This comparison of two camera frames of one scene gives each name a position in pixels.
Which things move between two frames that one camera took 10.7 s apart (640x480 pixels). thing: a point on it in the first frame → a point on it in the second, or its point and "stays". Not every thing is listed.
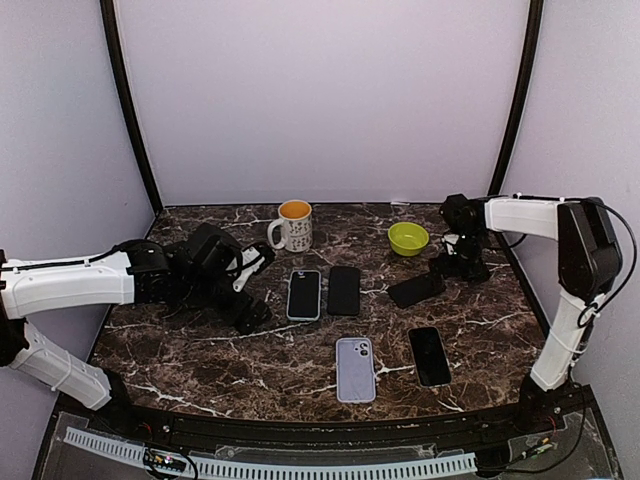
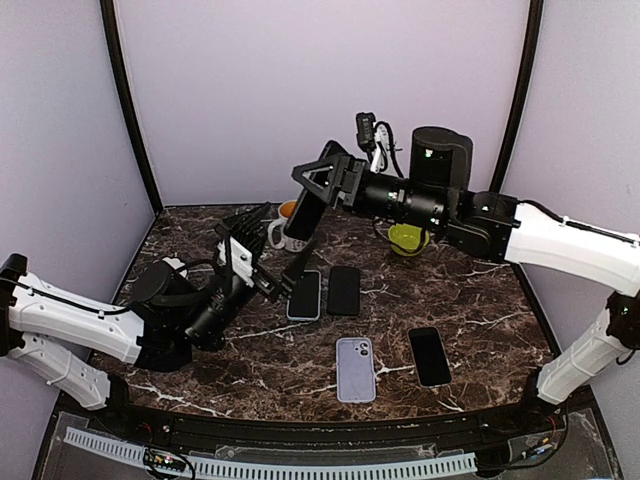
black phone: x=431 y=360 stays
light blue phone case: x=304 y=295 stays
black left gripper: x=233 y=315 → x=271 y=286
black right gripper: x=479 y=272 → x=347 y=168
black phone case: x=412 y=291 → x=309 y=208
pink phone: x=304 y=294 stays
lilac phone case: x=355 y=370 stays
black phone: x=429 y=357 stays
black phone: x=343 y=297 stays
